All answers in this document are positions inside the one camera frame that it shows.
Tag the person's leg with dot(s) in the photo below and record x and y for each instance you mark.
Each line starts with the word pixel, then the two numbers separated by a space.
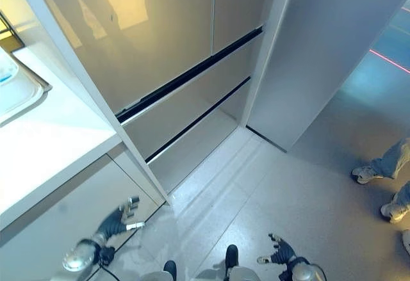
pixel 392 159
pixel 404 196

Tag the beige refrigerator drawer deep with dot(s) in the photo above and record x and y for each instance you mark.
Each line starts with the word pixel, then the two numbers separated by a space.
pixel 198 146

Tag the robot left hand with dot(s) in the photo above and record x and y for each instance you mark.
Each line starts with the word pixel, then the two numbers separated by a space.
pixel 112 225

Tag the person's shoe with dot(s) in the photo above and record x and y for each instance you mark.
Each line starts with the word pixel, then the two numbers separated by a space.
pixel 394 212
pixel 363 174

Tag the robot left leg silver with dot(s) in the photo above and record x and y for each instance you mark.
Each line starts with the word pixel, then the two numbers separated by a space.
pixel 153 277

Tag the robot right leg silver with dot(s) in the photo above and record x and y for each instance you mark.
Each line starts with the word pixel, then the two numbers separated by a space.
pixel 241 274

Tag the black metal rack frame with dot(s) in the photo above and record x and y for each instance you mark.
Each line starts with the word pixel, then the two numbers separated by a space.
pixel 9 39

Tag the robot right foot dark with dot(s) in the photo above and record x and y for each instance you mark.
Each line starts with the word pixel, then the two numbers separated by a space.
pixel 232 257

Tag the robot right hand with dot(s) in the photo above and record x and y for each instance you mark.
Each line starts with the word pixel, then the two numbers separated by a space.
pixel 285 251

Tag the beige refrigerator drawer shallow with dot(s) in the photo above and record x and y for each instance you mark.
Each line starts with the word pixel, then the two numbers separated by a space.
pixel 192 101

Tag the narrow beige refrigerator door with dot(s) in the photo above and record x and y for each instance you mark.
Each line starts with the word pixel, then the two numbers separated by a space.
pixel 237 9

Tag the robot right arm silver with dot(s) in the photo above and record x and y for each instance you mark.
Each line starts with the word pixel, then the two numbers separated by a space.
pixel 305 273

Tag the tall white cabinet panel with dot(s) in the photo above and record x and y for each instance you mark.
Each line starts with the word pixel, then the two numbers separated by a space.
pixel 307 57

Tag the robot left foot dark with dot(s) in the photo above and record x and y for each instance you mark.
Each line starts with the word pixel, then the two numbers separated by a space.
pixel 170 269

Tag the robot leg silver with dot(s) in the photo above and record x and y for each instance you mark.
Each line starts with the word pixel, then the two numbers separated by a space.
pixel 153 277
pixel 241 274

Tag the wide beige refrigerator door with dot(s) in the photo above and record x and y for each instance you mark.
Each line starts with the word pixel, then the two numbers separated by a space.
pixel 144 47

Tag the white kitchen sink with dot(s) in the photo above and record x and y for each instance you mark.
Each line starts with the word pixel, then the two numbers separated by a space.
pixel 22 98

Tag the robot left arm silver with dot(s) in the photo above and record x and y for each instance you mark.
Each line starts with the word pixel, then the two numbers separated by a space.
pixel 77 258

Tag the glossy white counter cabinet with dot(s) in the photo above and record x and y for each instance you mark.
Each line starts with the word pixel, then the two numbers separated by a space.
pixel 64 210

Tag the white container blue print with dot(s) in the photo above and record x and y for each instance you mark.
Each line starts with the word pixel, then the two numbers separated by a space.
pixel 7 69

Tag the robot foot dark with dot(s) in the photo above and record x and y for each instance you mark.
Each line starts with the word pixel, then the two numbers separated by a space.
pixel 232 257
pixel 170 269

